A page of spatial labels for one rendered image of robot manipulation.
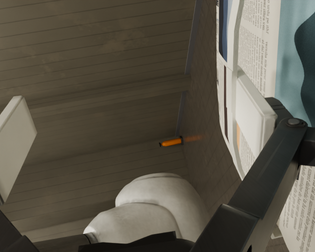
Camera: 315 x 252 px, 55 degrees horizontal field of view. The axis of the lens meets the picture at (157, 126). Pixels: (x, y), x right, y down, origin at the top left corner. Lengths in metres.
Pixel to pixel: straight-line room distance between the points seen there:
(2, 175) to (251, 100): 0.13
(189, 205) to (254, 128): 0.33
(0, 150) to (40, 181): 7.45
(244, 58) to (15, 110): 0.19
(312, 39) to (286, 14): 0.03
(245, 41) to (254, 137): 0.13
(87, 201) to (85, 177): 0.55
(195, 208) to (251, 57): 0.28
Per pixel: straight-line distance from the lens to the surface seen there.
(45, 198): 7.47
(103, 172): 7.30
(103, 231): 0.44
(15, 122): 0.20
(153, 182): 0.49
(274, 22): 0.22
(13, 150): 0.19
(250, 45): 0.27
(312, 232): 0.24
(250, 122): 0.17
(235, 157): 0.22
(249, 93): 0.17
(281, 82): 0.22
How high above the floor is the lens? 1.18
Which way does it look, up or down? 6 degrees down
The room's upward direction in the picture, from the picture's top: 101 degrees counter-clockwise
